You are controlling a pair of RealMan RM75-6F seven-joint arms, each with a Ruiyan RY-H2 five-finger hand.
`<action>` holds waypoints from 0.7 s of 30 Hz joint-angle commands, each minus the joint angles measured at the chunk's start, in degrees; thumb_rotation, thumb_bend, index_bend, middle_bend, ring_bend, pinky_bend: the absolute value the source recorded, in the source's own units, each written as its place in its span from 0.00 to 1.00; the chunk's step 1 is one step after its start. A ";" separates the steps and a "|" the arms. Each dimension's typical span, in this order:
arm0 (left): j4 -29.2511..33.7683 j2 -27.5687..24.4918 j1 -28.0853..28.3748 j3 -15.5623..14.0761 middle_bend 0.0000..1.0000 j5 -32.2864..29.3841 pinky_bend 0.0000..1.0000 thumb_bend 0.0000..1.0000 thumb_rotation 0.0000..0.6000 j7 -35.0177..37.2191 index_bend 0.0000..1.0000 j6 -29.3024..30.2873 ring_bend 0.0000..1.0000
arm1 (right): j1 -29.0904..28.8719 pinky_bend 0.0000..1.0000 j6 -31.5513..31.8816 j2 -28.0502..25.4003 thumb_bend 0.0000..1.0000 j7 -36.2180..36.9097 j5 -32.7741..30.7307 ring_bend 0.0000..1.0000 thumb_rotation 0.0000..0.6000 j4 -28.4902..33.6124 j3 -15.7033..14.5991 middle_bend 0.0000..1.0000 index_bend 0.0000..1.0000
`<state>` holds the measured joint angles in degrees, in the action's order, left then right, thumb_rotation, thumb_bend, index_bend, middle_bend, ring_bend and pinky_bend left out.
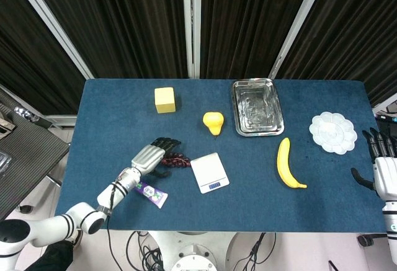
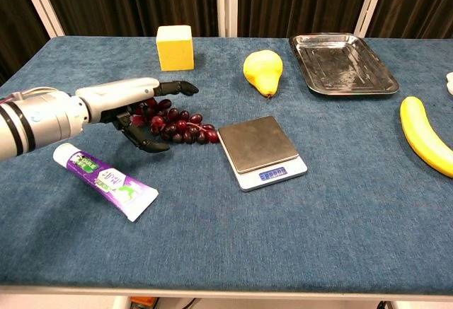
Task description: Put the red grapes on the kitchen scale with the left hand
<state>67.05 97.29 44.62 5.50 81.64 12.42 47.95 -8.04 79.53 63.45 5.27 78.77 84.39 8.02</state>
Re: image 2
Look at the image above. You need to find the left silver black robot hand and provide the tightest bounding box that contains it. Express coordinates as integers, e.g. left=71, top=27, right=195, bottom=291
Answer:
left=74, top=77, right=200, bottom=153

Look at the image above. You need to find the red grape bunch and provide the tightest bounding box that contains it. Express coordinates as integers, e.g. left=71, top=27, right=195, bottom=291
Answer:
left=130, top=98, right=219, bottom=145

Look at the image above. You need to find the digital kitchen scale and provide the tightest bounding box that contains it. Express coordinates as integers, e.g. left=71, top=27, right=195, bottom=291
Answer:
left=217, top=115, right=308, bottom=192

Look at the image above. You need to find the yellow sponge block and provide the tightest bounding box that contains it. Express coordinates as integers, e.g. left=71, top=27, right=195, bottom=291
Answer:
left=156, top=25, right=195, bottom=72

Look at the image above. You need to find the purple white toothpaste tube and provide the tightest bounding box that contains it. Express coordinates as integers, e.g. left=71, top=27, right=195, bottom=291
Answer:
left=52, top=142, right=159, bottom=223

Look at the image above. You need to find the dark curtain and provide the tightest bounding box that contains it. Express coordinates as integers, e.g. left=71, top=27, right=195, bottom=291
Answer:
left=0, top=0, right=453, bottom=83

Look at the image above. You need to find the yellow pear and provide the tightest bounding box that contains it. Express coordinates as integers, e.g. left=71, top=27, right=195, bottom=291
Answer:
left=243, top=49, right=285, bottom=100

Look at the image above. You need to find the blue table cloth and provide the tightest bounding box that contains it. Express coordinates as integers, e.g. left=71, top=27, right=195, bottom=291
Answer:
left=0, top=35, right=453, bottom=296

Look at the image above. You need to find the orange object under table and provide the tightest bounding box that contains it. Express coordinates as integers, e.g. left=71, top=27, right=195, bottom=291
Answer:
left=129, top=296, right=159, bottom=309

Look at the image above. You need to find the stainless steel tray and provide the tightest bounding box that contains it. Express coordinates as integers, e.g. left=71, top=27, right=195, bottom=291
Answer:
left=289, top=33, right=401, bottom=97

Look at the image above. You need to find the yellow banana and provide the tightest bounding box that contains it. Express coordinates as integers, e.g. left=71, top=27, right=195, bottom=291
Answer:
left=399, top=95, right=453, bottom=178

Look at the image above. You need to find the white frame post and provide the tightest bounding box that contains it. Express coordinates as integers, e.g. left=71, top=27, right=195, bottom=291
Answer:
left=216, top=0, right=239, bottom=38
left=16, top=0, right=66, bottom=38
left=354, top=0, right=389, bottom=38

